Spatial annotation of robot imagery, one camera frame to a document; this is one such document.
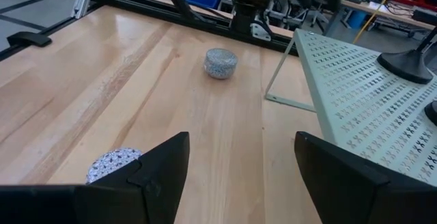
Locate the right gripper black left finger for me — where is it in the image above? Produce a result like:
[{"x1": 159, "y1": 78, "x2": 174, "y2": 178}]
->
[{"x1": 74, "y1": 131, "x2": 191, "y2": 224}]

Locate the black flat clamp piece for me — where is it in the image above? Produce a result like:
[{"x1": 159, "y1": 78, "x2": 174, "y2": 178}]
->
[{"x1": 6, "y1": 31, "x2": 53, "y2": 48}]

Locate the black candlestick holder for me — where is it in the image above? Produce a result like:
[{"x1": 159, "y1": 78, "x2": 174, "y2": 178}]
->
[
  {"x1": 376, "y1": 25, "x2": 437, "y2": 85},
  {"x1": 424, "y1": 100, "x2": 437, "y2": 126}
]

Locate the pale green perforated metal shelf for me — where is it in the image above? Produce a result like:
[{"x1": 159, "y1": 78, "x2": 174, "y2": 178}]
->
[{"x1": 264, "y1": 28, "x2": 437, "y2": 187}]

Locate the yellow hanging strap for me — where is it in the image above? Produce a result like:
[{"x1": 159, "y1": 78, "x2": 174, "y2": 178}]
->
[{"x1": 352, "y1": 0, "x2": 406, "y2": 44}]

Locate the black station frame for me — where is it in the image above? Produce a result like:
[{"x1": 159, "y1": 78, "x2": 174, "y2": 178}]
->
[{"x1": 0, "y1": 0, "x2": 342, "y2": 63}]

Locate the white purple patterned round tin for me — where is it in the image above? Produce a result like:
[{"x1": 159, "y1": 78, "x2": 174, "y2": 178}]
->
[{"x1": 85, "y1": 148, "x2": 143, "y2": 185}]

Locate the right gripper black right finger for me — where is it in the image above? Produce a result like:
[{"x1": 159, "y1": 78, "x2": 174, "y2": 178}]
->
[{"x1": 294, "y1": 130, "x2": 437, "y2": 224}]

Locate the grey office chair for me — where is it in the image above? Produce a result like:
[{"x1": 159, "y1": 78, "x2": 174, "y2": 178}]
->
[{"x1": 296, "y1": 0, "x2": 330, "y2": 32}]

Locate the wooden workbench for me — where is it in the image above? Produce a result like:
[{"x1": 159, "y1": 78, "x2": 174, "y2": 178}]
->
[{"x1": 340, "y1": 0, "x2": 437, "y2": 31}]

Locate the grey speckled round tin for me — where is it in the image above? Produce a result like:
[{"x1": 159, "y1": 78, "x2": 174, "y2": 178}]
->
[{"x1": 203, "y1": 48, "x2": 239, "y2": 81}]

